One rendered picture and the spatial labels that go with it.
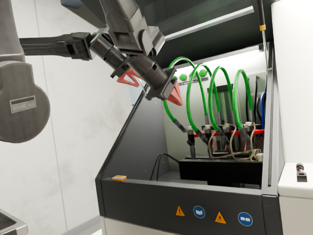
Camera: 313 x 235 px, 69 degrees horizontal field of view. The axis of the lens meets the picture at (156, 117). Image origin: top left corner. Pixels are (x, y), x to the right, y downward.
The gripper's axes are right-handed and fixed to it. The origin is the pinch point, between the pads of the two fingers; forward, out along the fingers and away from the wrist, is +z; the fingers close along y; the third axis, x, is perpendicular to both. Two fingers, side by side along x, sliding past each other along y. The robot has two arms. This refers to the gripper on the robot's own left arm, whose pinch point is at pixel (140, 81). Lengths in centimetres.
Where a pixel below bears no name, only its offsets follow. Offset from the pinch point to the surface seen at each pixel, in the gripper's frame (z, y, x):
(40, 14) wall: -88, 154, -124
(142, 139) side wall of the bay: 26.6, 38.7, -5.7
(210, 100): 20.2, -14.2, -0.9
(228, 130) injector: 37.8, -8.3, -3.0
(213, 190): 32.5, -11.4, 24.8
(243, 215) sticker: 39, -17, 29
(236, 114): 26.9, -20.1, 2.7
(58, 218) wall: 52, 207, 26
